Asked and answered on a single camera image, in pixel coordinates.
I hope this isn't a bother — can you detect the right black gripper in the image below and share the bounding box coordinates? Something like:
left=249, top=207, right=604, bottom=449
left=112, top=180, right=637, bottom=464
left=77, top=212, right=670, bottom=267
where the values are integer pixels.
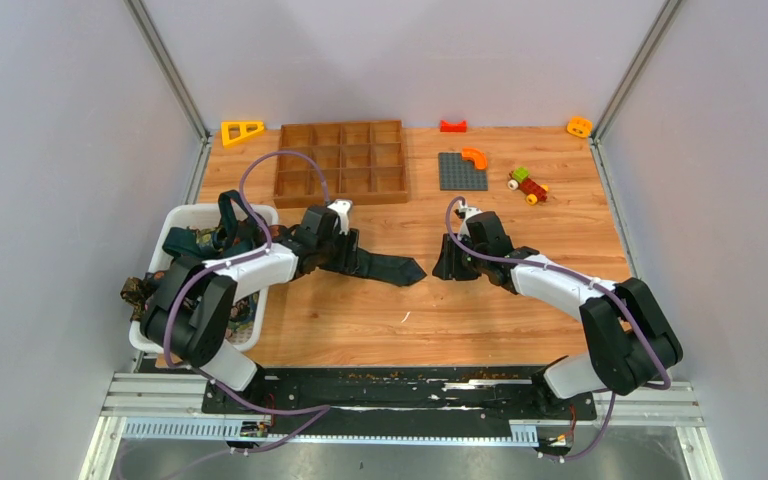
left=433, top=233, right=488, bottom=281

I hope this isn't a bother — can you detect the dark green leaf tie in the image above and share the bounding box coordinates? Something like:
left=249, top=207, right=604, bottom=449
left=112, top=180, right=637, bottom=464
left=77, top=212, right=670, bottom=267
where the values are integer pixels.
left=356, top=249, right=427, bottom=287

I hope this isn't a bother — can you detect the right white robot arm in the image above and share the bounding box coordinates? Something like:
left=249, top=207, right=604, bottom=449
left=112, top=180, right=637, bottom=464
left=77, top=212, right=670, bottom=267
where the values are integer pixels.
left=433, top=202, right=684, bottom=418

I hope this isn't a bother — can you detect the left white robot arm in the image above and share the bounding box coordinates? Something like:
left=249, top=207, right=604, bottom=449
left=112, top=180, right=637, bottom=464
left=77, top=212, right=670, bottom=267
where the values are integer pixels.
left=139, top=199, right=353, bottom=413

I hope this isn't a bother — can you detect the pile of patterned ties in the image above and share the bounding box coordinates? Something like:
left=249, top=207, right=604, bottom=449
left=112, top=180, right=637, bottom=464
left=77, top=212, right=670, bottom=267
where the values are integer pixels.
left=120, top=190, right=267, bottom=322

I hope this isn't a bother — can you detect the wooden compartment tray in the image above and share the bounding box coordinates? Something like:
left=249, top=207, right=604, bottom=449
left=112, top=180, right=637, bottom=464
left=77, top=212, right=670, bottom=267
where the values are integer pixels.
left=273, top=120, right=410, bottom=209

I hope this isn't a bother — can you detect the grey studded baseplate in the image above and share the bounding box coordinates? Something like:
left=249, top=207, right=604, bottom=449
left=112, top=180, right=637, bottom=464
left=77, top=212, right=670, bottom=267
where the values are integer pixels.
left=438, top=152, right=488, bottom=191

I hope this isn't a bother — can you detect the toy brick car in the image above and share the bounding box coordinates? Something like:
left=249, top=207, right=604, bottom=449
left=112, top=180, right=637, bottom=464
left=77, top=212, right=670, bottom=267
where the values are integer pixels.
left=507, top=167, right=548, bottom=205

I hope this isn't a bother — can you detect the orange curved block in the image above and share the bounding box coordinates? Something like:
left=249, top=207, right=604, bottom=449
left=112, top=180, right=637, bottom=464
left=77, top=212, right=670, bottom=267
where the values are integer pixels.
left=461, top=147, right=488, bottom=171

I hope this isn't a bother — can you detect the red plastic block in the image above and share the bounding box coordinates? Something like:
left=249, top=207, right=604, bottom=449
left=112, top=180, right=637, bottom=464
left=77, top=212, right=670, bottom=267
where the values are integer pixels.
left=439, top=120, right=469, bottom=133

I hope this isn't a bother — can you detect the yellow triangular block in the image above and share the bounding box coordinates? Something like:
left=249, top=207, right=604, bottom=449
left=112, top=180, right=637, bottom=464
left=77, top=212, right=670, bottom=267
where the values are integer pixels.
left=220, top=121, right=266, bottom=148

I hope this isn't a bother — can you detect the white plastic basket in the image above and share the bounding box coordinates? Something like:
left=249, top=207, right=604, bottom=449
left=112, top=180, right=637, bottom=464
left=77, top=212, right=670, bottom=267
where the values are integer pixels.
left=128, top=203, right=269, bottom=355

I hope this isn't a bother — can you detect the orange round block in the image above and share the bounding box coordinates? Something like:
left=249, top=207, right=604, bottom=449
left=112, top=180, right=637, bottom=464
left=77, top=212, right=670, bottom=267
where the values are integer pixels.
left=566, top=116, right=593, bottom=139

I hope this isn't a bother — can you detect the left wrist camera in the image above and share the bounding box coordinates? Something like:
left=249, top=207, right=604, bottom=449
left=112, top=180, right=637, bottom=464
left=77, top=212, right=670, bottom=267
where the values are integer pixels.
left=326, top=199, right=353, bottom=235

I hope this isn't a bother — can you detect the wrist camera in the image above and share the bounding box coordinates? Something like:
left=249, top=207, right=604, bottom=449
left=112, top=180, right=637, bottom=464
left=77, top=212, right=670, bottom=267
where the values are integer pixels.
left=454, top=203, right=482, bottom=223
left=326, top=199, right=353, bottom=235

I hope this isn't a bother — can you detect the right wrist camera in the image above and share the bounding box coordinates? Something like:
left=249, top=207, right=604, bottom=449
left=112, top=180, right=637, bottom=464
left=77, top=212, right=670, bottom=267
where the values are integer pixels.
left=454, top=203, right=482, bottom=223

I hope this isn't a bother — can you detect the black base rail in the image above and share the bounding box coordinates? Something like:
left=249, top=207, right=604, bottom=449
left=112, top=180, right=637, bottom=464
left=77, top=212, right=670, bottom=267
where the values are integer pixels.
left=241, top=365, right=597, bottom=438

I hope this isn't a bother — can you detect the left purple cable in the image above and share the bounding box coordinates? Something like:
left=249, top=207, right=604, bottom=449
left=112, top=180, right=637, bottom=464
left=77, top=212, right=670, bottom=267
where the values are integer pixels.
left=161, top=150, right=334, bottom=425

